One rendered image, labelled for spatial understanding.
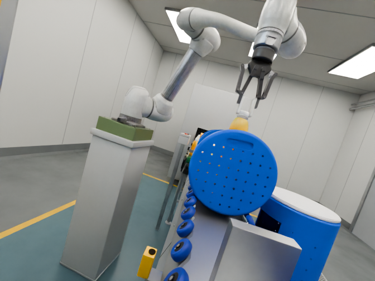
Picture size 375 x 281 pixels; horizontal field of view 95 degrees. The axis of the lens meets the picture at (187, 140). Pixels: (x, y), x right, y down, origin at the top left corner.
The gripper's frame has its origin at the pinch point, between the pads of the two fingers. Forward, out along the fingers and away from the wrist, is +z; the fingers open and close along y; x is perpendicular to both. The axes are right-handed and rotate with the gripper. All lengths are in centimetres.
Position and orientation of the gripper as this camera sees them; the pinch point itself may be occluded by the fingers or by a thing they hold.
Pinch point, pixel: (246, 106)
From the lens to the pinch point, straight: 68.4
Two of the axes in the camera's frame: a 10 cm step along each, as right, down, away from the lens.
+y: 9.5, 2.9, -0.8
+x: 1.0, -0.8, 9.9
